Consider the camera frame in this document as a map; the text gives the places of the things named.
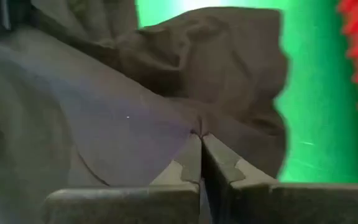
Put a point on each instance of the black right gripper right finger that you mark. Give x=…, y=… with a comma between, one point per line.
x=291, y=205

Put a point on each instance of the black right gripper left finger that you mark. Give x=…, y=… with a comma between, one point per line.
x=135, y=205

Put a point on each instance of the black garment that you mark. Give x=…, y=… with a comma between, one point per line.
x=120, y=93

